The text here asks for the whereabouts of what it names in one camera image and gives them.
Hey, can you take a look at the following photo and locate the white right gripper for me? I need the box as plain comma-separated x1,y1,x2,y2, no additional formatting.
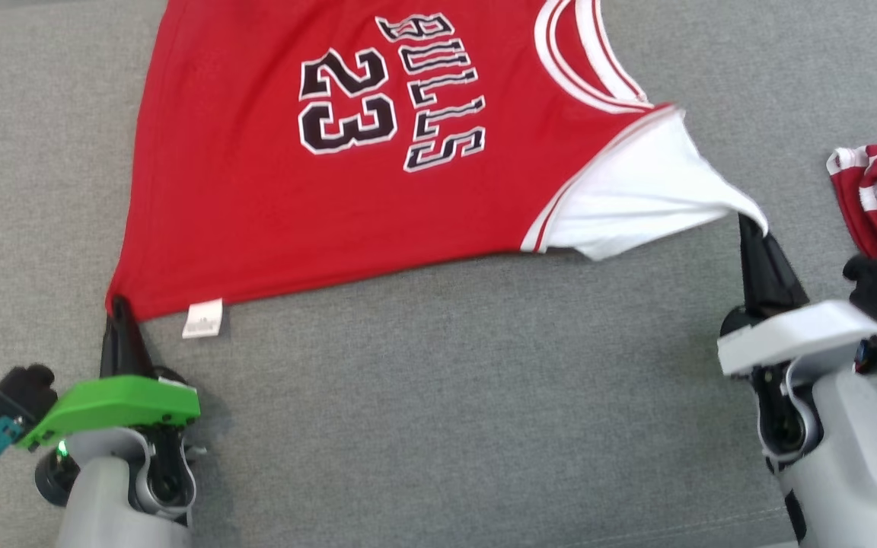
717,215,877,377

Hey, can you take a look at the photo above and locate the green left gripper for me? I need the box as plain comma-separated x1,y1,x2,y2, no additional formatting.
19,296,202,449

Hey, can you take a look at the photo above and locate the red Bulls basketball jersey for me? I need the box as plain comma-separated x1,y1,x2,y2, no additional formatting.
105,0,770,340

